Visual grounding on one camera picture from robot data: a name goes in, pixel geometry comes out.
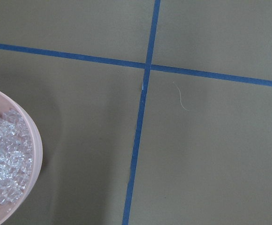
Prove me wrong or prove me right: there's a clear ice cube pile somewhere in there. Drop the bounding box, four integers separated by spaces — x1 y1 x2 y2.
0 109 33 205

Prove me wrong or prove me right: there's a pink plastic bowl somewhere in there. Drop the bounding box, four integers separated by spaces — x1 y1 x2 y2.
0 92 43 225

